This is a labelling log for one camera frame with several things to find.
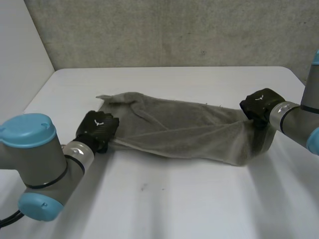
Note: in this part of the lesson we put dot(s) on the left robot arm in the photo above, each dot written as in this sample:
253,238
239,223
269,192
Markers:
35,164

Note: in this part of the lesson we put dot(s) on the grey towel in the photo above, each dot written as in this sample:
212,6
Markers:
184,129

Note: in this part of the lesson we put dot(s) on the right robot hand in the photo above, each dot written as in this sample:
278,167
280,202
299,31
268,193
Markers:
261,103

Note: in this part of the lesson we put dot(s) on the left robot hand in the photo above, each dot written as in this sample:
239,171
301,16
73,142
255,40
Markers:
98,127

